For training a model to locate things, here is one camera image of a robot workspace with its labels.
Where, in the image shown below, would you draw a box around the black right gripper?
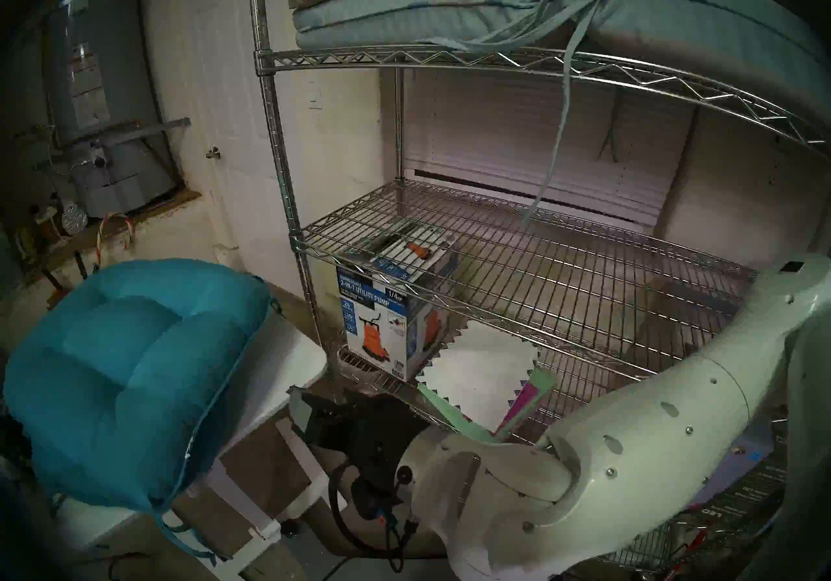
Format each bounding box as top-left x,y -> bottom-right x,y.
288,385 -> 430,522

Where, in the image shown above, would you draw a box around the teal tufted seat cushion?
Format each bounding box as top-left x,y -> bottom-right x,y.
3,259 -> 273,512
155,296 -> 284,566

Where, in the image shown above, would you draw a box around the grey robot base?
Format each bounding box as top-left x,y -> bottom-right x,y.
279,518 -> 455,581

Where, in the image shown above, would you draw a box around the light blue cushion with ties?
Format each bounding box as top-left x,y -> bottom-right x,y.
292,0 -> 831,228

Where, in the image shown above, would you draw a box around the white folding table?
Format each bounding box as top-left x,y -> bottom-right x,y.
55,313 -> 348,581

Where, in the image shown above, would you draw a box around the blue utility pump box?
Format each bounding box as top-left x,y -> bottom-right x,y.
336,226 -> 458,382

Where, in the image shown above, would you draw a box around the white zigzag paper stack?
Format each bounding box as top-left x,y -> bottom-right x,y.
415,367 -> 558,445

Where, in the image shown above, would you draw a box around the white zigzag edged paper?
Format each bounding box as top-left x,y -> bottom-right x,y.
415,320 -> 541,434

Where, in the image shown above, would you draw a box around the pink paper sheet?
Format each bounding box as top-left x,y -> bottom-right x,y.
497,378 -> 543,437

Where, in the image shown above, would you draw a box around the striped candy cane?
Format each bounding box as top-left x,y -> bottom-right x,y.
96,213 -> 134,265

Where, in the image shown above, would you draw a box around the crumpled silver foil piece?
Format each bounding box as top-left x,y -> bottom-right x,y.
60,198 -> 89,235

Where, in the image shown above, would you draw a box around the white panel door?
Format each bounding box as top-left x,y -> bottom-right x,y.
182,0 -> 306,291

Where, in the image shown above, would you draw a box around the white window blinds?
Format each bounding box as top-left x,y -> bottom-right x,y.
399,70 -> 695,233

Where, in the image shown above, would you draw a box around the grey water heater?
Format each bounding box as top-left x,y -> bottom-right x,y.
39,0 -> 179,218

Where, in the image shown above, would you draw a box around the LED lamp box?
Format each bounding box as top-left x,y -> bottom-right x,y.
688,430 -> 789,522

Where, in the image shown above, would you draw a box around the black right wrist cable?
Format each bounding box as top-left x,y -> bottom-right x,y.
327,463 -> 417,575

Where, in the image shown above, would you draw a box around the chrome wire shelf rack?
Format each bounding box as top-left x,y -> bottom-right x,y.
247,0 -> 831,571

